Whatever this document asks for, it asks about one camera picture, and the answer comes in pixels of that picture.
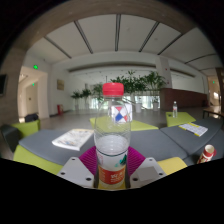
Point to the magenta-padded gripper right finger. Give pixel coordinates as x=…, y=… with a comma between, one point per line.
x=146, y=171

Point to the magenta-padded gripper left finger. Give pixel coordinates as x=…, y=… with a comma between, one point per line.
x=78, y=171

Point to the clear red-capped water bottle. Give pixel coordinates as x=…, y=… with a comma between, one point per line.
x=112, y=146

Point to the small clear water bottle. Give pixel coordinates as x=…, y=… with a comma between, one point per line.
x=174, y=110

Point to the white printed magazine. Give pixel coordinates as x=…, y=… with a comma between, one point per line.
x=72, y=139

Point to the red and white mug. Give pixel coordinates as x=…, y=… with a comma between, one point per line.
x=206, y=154

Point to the white and yellow booklet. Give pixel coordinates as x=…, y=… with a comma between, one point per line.
x=193, y=129

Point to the red fire extinguisher box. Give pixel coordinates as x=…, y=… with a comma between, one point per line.
x=60, y=109

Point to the lime green chair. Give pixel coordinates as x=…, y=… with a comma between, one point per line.
x=26, y=128

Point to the black chair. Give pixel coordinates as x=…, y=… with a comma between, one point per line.
x=31, y=117

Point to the dark grey chair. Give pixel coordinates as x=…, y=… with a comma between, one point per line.
x=9, y=136

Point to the row of green potted plants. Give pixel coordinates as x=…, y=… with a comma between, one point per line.
x=146, y=83

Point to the long wooden bench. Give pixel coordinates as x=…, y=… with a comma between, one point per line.
x=213, y=111

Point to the green exit sign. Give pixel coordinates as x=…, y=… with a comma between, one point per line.
x=35, y=67

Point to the framed wall picture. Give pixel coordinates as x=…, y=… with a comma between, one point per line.
x=60, y=84

